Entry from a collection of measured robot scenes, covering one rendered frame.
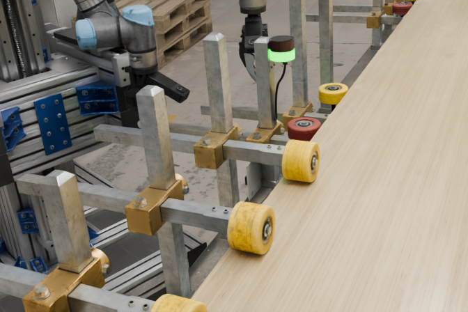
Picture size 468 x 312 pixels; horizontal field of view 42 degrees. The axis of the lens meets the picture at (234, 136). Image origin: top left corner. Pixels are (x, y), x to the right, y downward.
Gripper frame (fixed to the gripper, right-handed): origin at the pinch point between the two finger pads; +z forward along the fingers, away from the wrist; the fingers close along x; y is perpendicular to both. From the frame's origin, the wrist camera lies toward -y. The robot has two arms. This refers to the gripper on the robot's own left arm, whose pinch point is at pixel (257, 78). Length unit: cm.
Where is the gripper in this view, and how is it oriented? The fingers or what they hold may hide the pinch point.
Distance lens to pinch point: 172.2
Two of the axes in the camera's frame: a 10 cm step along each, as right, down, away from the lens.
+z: 0.8, 9.1, 4.2
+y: 0.8, -4.2, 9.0
